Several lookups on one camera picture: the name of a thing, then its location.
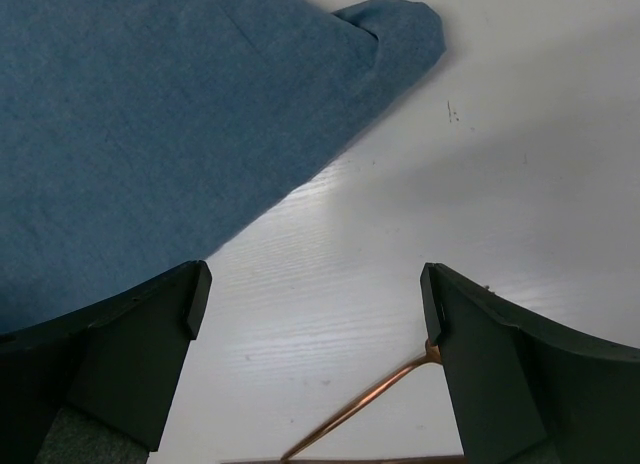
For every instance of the copper fork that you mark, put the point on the copper fork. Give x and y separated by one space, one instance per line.
431 356

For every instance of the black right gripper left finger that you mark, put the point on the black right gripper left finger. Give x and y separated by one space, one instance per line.
96 385

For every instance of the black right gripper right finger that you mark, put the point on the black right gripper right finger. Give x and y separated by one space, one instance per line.
526 389

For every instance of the blue cloth napkin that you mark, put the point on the blue cloth napkin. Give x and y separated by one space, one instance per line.
140 134

